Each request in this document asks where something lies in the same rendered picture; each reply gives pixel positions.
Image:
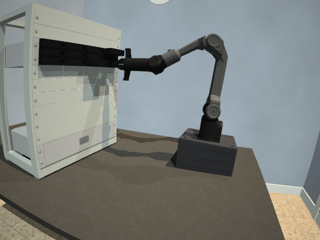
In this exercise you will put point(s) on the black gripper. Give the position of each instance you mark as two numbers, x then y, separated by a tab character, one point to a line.
126	64

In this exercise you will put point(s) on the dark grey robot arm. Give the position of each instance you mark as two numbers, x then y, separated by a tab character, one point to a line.
210	126

